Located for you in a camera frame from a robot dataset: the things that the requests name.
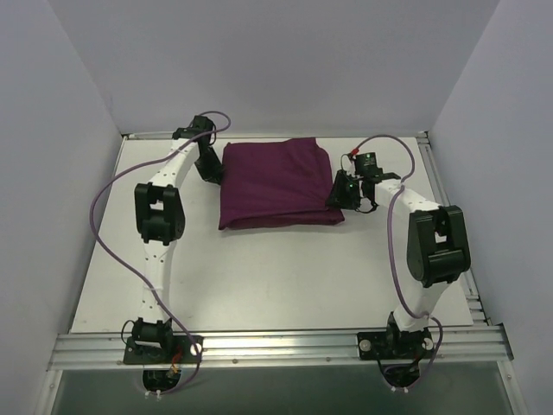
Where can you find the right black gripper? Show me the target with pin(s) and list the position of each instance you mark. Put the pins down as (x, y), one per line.
(342, 195)

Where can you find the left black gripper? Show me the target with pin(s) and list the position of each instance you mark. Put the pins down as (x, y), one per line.
(211, 164)

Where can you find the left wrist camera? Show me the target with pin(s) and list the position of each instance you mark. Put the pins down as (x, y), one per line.
(201, 124)

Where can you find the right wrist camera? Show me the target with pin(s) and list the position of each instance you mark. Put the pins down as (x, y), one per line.
(366, 166)

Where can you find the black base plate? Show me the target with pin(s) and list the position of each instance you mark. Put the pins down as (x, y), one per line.
(385, 345)
(180, 350)

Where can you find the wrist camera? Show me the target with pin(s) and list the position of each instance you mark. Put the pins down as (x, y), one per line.
(366, 166)
(201, 124)

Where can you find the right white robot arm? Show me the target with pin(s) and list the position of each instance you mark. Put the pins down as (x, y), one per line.
(437, 251)

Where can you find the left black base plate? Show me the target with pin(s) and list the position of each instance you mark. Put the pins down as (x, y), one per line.
(180, 350)

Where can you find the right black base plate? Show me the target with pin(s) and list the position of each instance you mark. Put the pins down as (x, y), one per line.
(385, 345)

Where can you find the purple surgical wrap cloth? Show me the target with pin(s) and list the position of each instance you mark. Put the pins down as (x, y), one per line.
(276, 184)

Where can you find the aluminium front rail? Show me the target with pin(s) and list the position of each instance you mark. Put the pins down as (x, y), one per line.
(304, 348)

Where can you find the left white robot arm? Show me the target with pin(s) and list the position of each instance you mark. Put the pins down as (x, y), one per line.
(160, 216)

